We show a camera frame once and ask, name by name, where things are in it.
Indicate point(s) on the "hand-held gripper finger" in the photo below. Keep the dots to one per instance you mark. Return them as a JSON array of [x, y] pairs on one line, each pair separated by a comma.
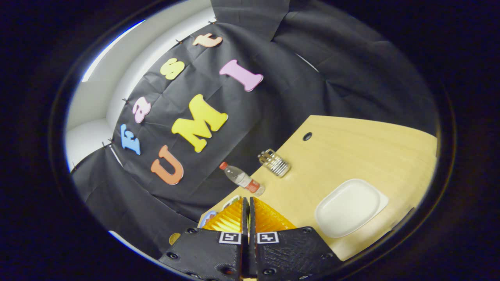
[[245, 218], [252, 218]]

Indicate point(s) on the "small white dish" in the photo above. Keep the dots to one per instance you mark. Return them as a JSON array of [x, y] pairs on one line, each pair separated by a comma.
[[230, 202]]

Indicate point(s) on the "blue plate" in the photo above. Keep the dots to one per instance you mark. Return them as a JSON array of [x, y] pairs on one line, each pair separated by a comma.
[[207, 219]]

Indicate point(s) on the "clear bottle with red cap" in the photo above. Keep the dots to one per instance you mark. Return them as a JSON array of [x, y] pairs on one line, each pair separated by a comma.
[[242, 178]]

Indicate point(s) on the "white square plate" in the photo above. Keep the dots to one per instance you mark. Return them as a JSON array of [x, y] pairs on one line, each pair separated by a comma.
[[347, 208]]

